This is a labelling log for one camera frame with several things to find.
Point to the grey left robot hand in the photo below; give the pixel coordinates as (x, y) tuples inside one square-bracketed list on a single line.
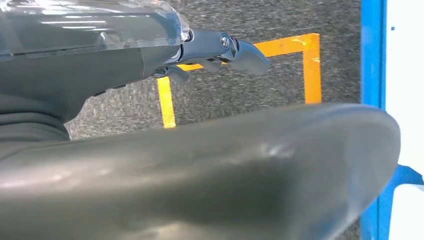
[(82, 59)]

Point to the blue metal storage rack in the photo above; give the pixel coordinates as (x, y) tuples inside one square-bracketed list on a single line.
[(372, 49)]

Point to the yellow floor tape square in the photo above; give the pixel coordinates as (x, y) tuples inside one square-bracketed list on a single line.
[(313, 76)]

